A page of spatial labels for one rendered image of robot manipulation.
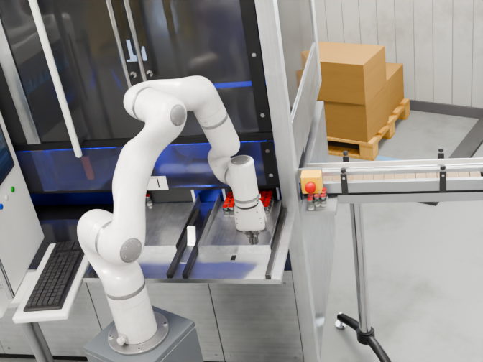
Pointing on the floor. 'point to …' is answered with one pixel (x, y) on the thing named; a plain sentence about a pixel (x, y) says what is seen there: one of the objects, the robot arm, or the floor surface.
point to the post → (287, 169)
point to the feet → (362, 335)
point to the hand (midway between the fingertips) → (254, 240)
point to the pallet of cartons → (360, 96)
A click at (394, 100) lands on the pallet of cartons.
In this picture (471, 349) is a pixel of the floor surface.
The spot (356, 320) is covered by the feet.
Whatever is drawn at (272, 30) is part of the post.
